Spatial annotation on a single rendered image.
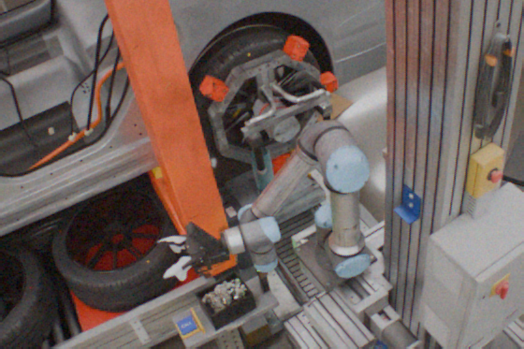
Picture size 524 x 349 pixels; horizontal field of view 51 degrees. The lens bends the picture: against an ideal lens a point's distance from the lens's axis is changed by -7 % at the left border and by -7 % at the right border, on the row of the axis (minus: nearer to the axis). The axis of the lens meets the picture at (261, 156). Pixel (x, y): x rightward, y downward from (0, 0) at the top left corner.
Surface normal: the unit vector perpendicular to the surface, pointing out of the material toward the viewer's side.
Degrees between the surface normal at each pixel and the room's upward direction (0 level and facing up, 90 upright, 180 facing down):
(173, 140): 90
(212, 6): 90
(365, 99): 0
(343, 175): 82
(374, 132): 0
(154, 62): 90
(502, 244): 0
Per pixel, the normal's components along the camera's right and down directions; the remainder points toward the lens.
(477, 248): -0.14, -0.72
